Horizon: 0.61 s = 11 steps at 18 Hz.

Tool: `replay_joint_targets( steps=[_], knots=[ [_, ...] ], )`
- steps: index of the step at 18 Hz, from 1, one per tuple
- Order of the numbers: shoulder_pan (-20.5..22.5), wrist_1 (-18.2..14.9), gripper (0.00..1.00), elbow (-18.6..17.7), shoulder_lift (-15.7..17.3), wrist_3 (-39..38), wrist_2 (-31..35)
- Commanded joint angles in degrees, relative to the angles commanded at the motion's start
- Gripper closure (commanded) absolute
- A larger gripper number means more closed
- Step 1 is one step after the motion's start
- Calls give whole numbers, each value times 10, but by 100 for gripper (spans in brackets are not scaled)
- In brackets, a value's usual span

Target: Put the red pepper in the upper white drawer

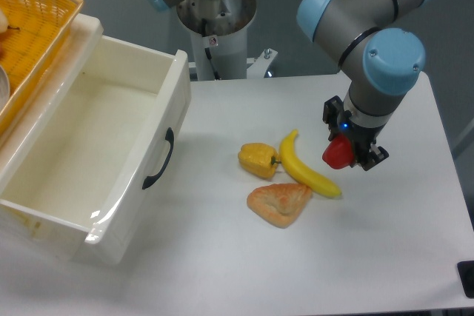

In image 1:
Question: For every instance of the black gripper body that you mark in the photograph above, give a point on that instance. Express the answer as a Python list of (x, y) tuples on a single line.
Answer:
[(359, 127)]

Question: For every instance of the red bell pepper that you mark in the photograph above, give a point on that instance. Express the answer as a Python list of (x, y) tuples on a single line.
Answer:
[(339, 153)]

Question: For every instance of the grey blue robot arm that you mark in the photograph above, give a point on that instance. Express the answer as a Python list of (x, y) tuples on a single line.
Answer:
[(382, 62)]

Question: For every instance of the yellow bell pepper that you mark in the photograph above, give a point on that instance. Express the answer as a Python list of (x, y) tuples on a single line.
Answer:
[(259, 159)]

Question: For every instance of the white open drawer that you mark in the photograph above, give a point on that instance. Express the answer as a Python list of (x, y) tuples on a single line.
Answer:
[(87, 167)]

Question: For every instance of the white drawer cabinet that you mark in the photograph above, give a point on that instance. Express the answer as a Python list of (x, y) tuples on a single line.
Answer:
[(85, 33)]

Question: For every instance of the yellow banana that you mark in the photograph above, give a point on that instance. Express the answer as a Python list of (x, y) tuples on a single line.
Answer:
[(303, 174)]

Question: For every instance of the triangular pastry bread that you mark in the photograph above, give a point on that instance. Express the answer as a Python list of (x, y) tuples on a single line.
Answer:
[(279, 204)]

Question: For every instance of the black corner object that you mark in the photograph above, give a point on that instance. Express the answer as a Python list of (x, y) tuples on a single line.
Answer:
[(466, 274)]

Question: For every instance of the yellow woven basket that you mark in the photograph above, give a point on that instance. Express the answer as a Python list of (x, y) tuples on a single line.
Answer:
[(37, 31)]

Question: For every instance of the metal bowl edge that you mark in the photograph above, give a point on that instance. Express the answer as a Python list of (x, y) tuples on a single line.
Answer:
[(4, 88)]

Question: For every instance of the pear in basket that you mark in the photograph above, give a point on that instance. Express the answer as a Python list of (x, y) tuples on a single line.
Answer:
[(6, 29)]

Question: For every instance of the white table frame bracket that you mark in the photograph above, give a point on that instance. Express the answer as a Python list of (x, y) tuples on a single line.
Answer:
[(262, 66)]

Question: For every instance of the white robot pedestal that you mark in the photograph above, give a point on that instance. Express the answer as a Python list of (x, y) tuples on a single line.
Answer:
[(218, 34)]

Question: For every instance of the black drawer handle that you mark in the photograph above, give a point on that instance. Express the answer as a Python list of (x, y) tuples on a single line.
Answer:
[(160, 156)]

